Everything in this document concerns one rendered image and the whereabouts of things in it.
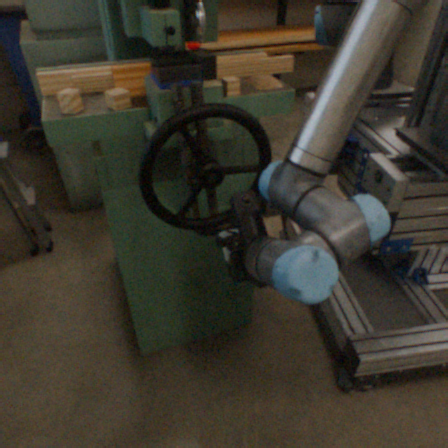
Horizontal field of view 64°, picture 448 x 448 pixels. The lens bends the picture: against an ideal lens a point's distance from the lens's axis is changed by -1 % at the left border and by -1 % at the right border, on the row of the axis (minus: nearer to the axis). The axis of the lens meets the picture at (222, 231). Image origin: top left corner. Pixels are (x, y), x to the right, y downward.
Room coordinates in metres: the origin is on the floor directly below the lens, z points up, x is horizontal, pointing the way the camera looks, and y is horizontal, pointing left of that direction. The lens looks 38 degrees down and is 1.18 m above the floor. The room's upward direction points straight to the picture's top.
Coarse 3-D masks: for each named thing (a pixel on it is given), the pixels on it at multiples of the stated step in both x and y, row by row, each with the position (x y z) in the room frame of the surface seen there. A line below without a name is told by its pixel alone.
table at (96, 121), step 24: (48, 96) 0.89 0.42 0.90; (96, 96) 0.89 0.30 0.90; (144, 96) 0.88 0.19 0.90; (240, 96) 0.89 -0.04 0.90; (264, 96) 0.91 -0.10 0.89; (288, 96) 0.93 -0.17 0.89; (48, 120) 0.73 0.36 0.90; (72, 120) 0.75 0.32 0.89; (96, 120) 0.77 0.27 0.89; (120, 120) 0.78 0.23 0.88; (144, 120) 0.80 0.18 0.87; (48, 144) 0.73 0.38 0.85; (72, 144) 0.75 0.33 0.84; (168, 144) 0.72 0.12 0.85
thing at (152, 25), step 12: (144, 12) 0.99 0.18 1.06; (156, 12) 0.94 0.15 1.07; (168, 12) 0.95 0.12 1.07; (144, 24) 1.01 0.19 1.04; (156, 24) 0.93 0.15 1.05; (168, 24) 0.94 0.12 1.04; (144, 36) 1.03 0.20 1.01; (156, 36) 0.93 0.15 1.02; (168, 36) 0.94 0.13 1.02; (180, 36) 0.96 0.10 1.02
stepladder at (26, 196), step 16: (0, 144) 1.48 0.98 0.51; (0, 160) 1.35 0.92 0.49; (0, 176) 1.32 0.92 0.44; (16, 176) 1.48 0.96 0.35; (0, 192) 1.31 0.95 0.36; (16, 192) 1.33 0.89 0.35; (32, 192) 1.47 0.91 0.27; (16, 208) 1.34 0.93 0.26; (16, 224) 1.31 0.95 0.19; (32, 224) 1.33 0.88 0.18; (48, 224) 1.51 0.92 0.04; (32, 240) 1.34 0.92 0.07; (48, 240) 1.37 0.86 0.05; (32, 256) 1.30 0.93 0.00
